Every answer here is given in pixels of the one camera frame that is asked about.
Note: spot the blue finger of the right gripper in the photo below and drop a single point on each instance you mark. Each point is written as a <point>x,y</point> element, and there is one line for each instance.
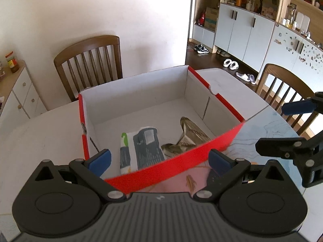
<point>309,105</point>

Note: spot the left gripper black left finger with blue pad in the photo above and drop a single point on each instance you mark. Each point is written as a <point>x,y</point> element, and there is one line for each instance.
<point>88,173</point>

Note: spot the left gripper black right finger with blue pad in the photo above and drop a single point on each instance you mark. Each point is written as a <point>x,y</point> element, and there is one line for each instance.
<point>228,172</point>

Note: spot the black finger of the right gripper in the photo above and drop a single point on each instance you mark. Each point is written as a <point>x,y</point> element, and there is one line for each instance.
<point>305,154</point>

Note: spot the wooden chair at right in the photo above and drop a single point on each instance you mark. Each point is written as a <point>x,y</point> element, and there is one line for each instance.
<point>278,86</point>

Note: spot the white blue snack packet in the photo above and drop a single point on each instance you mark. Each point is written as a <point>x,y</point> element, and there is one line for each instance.
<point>140,150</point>

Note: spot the grey white slippers pair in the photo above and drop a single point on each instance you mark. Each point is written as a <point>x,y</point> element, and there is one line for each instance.
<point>246,77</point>

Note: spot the red cardboard box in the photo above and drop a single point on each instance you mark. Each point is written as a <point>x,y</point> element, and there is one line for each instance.
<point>157,99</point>

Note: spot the white tall cabinet unit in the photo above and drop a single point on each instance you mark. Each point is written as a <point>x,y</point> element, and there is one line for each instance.
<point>287,33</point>

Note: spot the white drawer sideboard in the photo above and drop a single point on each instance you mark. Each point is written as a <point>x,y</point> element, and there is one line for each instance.
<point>21,99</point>

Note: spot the brown wooden chair back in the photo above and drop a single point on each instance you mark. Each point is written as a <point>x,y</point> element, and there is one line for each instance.
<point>88,63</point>

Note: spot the black sneakers pair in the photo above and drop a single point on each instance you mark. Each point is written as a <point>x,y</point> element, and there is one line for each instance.
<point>200,49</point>

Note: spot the cardboard carton on shelf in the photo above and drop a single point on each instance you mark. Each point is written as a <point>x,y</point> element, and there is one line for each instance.
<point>211,16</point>

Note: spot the red-lidded sauce jar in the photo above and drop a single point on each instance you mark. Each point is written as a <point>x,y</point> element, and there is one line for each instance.
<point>12,62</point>

